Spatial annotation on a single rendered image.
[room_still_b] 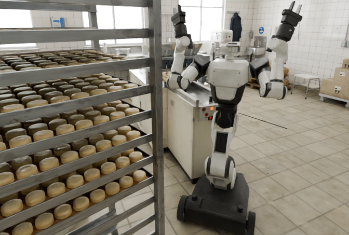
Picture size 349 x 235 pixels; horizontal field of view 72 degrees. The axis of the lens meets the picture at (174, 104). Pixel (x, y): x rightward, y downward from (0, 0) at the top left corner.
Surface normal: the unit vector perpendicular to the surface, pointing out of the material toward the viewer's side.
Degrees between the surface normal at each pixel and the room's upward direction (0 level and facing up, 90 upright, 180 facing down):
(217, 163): 58
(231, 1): 92
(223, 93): 90
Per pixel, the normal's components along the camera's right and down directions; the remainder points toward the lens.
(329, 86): -0.88, 0.14
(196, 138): 0.36, 0.30
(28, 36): 0.66, 0.24
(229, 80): -0.35, 0.29
